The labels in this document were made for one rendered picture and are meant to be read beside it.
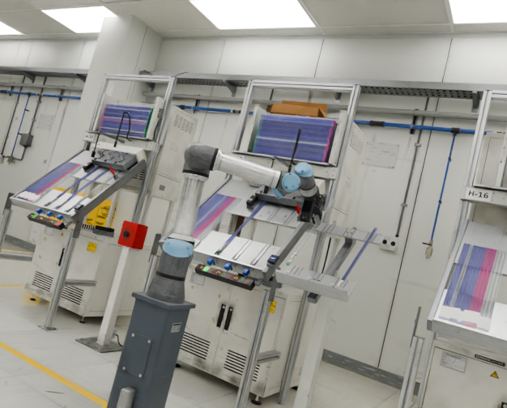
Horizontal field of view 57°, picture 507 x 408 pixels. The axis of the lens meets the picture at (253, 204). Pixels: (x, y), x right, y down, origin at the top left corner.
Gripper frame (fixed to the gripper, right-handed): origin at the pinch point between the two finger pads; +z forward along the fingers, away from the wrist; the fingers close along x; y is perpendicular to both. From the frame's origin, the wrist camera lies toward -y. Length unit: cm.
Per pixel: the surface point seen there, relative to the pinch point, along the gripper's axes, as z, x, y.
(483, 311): 13, -77, -15
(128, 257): 31, 121, -32
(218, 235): 14, 57, -11
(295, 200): 16.5, 27.5, 26.2
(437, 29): 44, 10, 268
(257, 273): 11.9, 21.8, -27.8
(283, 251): 14.9, 16.6, -9.8
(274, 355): 52, 13, -49
